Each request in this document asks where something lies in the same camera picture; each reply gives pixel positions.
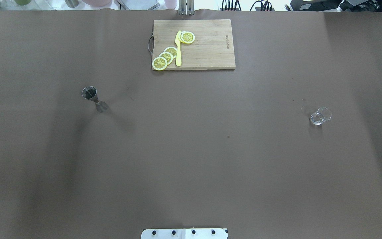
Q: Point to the steel jigger measuring cup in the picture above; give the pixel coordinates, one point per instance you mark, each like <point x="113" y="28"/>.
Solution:
<point x="90" y="93"/>

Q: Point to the clear glass shaker cup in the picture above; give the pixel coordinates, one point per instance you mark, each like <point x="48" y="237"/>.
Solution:
<point x="320" y="116"/>

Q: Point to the yellow plastic knife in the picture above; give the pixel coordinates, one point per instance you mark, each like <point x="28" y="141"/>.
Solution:
<point x="178" y="60"/>

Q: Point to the lemon slice outer end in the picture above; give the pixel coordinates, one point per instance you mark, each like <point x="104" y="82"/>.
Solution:
<point x="159" y="63"/>

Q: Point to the lemon slice middle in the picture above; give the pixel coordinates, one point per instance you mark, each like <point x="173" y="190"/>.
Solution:
<point x="168" y="56"/>

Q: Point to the lemon slice inner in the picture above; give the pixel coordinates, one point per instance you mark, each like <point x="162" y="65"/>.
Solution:
<point x="172" y="50"/>

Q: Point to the wooden cutting board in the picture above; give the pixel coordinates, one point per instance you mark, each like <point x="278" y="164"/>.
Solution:
<point x="213" y="48"/>

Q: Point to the lemon slice top pair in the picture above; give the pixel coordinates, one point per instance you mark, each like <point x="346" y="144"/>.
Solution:
<point x="188" y="37"/>

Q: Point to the lemon slice under pair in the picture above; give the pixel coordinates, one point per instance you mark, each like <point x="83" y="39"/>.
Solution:
<point x="179" y="36"/>

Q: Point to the aluminium frame post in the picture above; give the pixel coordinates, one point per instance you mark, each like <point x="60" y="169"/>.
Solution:
<point x="186" y="7"/>

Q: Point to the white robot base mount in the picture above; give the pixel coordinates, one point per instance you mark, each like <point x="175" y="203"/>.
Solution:
<point x="185" y="233"/>

